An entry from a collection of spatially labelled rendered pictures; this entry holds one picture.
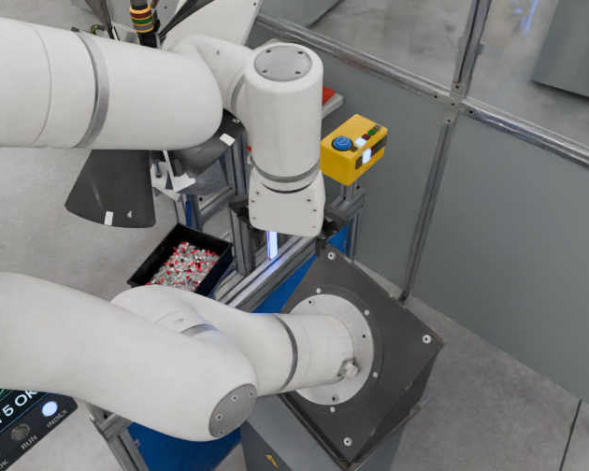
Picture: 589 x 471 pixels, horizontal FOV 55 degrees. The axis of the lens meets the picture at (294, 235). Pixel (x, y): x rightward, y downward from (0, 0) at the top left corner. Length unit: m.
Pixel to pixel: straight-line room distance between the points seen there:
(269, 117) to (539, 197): 1.28
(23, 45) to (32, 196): 2.66
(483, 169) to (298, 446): 1.07
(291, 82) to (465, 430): 1.77
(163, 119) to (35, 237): 2.41
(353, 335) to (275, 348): 0.23
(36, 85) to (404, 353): 0.70
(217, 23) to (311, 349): 1.02
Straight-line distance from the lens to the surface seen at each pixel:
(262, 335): 0.79
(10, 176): 3.25
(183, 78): 0.51
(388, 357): 0.97
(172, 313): 0.70
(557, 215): 1.81
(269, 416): 1.12
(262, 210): 0.76
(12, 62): 0.43
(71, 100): 0.44
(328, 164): 1.42
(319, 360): 0.88
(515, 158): 1.76
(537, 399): 2.34
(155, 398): 0.62
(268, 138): 0.64
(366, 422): 1.00
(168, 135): 0.51
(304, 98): 0.60
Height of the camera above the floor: 1.95
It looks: 48 degrees down
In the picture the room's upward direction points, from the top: straight up
